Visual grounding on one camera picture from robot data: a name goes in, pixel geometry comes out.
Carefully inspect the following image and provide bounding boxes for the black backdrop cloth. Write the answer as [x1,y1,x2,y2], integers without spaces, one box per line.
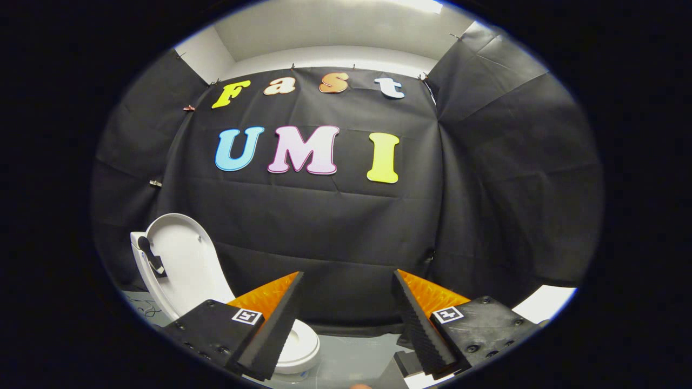
[89,21,605,338]

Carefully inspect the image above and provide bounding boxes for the black floor cable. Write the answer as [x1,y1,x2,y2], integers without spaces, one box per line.
[134,298,163,319]

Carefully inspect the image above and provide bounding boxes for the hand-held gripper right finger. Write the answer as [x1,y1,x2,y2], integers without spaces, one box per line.
[391,269,543,380]

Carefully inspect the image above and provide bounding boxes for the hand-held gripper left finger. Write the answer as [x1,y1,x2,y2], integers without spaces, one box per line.
[162,271,306,382]

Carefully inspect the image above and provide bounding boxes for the white toilet seat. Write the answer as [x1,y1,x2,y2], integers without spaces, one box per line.
[276,319,321,374]

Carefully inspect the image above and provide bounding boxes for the white toilet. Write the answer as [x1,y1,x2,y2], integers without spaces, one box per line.
[130,213,321,384]

